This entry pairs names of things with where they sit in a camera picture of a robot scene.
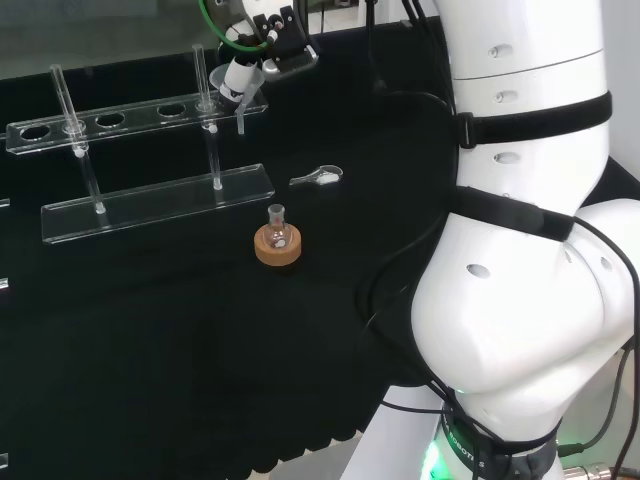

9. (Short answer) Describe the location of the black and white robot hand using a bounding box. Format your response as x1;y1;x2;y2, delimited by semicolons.
204;0;307;110

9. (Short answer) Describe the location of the clear plastic funnel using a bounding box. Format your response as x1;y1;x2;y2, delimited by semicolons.
208;66;267;136

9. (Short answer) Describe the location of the clear glass weighing funnel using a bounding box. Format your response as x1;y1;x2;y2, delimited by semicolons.
288;163;345;189

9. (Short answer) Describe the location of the clear acrylic funnel stand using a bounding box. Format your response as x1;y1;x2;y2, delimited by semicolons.
4;43;276;246

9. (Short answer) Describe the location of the small round-bottom glass flask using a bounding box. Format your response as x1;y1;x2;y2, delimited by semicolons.
266;203;294;251

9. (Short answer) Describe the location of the black bench cloth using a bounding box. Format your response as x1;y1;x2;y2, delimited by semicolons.
0;19;640;480

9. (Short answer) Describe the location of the green cable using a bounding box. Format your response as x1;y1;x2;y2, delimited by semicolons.
198;0;272;53

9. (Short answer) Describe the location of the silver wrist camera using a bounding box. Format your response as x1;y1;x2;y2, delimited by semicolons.
260;44;321;83

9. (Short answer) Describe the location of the thick black cable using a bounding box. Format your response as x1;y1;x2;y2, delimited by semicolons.
353;89;464;354

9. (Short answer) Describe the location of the cork ring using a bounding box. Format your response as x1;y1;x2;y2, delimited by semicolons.
253;223;305;274

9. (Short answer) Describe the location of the thin black cable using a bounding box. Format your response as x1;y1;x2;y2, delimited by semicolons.
558;344;632;457

